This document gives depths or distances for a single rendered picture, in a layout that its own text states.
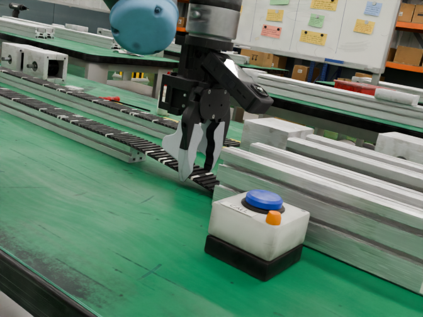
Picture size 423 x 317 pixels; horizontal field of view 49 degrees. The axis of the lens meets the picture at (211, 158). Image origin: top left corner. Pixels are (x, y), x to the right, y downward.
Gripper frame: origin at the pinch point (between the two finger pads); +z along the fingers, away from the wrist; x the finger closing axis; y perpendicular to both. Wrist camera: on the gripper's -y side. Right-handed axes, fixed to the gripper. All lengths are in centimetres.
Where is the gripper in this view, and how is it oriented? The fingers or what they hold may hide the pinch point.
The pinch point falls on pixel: (199, 172)
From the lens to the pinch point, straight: 72.0
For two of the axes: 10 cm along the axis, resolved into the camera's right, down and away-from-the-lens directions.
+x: -6.0, 1.1, -7.9
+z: -1.6, 9.5, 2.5
